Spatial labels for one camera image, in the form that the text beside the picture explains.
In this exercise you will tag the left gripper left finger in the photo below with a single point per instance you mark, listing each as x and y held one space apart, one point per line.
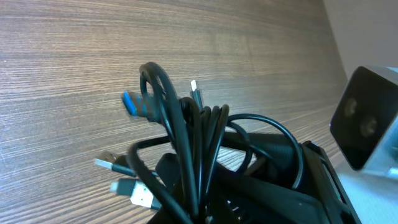
168 170

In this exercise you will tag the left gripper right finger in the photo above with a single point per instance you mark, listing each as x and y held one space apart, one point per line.
273 190

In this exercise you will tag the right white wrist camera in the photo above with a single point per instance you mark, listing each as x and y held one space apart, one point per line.
364 124

